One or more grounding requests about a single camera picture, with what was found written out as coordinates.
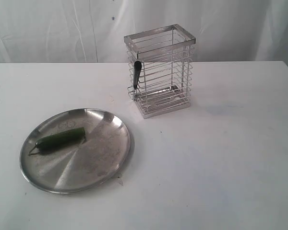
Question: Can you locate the round stainless steel plate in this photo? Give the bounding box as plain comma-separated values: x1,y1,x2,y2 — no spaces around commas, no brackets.
20,108,132,194

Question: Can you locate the chrome wire utensil rack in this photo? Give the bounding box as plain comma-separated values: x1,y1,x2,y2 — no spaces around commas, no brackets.
124,24,196,118

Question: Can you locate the black knife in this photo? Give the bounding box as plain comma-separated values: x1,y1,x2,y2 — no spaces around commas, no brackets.
133,60,142,100

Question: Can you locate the green cucumber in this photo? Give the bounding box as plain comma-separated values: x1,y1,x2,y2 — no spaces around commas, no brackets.
28,127,86,156

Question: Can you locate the white backdrop curtain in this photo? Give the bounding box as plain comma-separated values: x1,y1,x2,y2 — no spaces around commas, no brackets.
0,0,288,65

